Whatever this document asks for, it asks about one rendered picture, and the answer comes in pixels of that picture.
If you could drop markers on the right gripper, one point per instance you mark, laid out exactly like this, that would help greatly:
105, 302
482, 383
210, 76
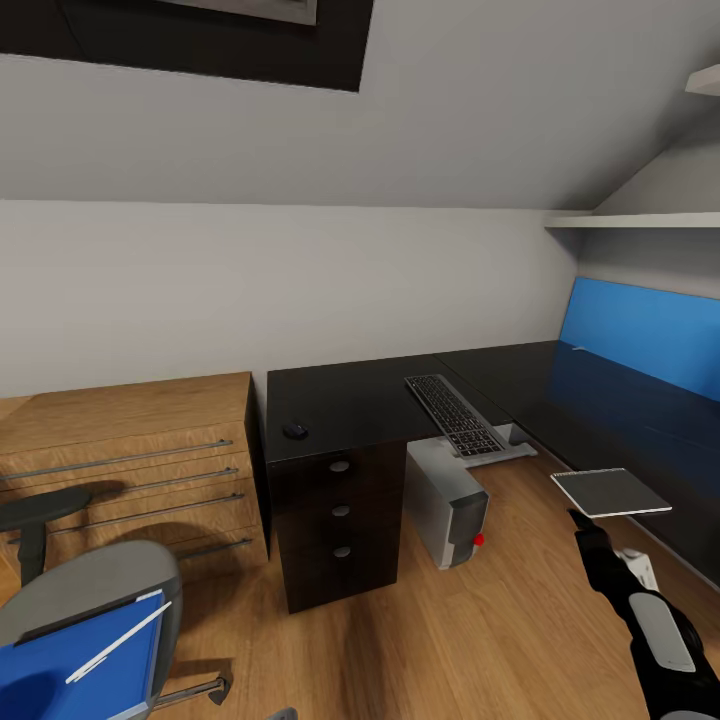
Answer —
596, 550

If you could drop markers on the notebook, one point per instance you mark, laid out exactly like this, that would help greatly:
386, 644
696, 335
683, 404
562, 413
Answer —
609, 492

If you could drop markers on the mouse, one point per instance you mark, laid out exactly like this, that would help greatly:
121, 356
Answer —
294, 427

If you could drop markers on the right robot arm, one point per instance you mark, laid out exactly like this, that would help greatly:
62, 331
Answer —
678, 681

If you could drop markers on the folder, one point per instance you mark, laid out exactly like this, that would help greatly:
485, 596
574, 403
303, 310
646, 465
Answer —
33, 671

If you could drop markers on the pen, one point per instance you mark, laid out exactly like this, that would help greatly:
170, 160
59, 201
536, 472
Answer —
102, 656

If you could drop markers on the keyboard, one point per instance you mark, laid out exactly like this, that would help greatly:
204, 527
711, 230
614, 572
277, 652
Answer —
472, 436

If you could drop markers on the swivel chair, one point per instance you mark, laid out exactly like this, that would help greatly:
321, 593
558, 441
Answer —
92, 582

